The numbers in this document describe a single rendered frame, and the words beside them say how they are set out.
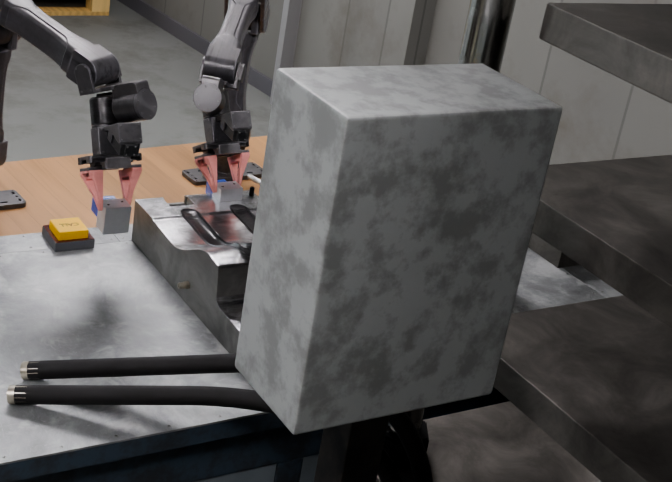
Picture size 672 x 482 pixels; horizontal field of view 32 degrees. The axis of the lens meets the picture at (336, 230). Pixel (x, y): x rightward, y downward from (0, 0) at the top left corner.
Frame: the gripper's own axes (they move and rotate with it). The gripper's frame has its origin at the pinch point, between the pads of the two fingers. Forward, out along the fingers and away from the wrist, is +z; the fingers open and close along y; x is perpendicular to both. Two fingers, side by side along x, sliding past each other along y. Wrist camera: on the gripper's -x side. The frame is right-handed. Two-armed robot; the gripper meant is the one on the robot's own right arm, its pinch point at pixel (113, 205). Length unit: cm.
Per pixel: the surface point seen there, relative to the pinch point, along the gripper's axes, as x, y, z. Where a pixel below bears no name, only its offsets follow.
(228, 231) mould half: 0.4, 23.2, 6.7
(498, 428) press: -50, 45, 43
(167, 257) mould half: 1.4, 10.4, 10.6
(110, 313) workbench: -4.9, -4.3, 19.3
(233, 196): 10.1, 29.9, -0.1
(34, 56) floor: 364, 111, -79
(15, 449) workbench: -34, -32, 35
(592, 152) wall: 105, 225, -7
